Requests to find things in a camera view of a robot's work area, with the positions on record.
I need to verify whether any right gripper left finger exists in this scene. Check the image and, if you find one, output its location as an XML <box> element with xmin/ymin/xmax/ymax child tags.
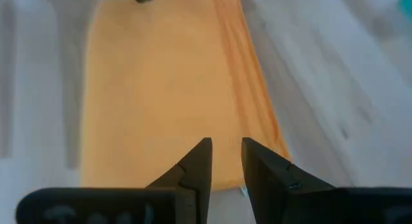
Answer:
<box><xmin>15</xmin><ymin>137</ymin><xmax>213</xmax><ymax>224</ymax></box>

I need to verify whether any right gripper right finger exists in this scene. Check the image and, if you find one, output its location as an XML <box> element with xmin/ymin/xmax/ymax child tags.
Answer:
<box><xmin>241</xmin><ymin>137</ymin><xmax>412</xmax><ymax>224</ymax></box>

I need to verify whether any orange microfiber towel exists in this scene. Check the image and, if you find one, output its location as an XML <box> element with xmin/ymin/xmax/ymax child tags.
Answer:
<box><xmin>79</xmin><ymin>0</ymin><xmax>292</xmax><ymax>198</ymax></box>

